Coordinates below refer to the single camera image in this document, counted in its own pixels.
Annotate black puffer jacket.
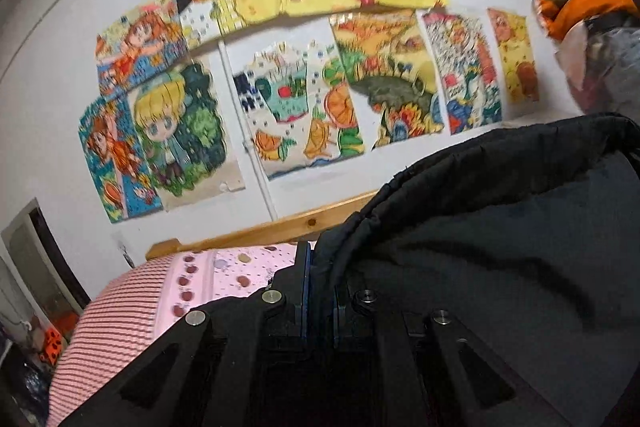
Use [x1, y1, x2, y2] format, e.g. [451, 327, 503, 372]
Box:
[311, 114, 639, 426]

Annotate pink apple print duvet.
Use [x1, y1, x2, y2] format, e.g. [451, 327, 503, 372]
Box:
[153, 243, 297, 338]

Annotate red checkered pink pillow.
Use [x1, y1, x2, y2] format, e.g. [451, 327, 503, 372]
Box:
[47, 257, 172, 426]

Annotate swimming girl blue drawing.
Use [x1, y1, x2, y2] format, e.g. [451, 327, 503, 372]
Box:
[78, 98, 163, 223]

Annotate blond boy drawing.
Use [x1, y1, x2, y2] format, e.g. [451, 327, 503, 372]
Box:
[127, 58, 245, 211]

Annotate oranges and drink drawing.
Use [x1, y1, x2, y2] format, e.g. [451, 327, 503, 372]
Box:
[233, 41, 364, 179]

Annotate landscape with flowers drawing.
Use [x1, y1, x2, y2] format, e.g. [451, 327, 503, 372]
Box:
[329, 10, 445, 147]

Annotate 2024 dragon drawing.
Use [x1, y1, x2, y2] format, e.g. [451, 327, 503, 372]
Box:
[423, 11, 502, 134]

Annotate orange haired girl drawing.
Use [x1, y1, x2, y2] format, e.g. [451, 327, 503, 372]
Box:
[94, 0, 188, 101]

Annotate yellow bear and chick drawing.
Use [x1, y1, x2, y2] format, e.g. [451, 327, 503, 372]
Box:
[487, 8, 539, 104]

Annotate orange blanket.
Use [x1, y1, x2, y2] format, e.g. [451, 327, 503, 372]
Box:
[533, 0, 639, 42]

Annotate wooden bed frame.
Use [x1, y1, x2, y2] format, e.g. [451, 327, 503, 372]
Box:
[145, 191, 376, 261]

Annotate grey wall panel door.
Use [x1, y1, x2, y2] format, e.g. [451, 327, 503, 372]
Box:
[1, 198, 90, 322]

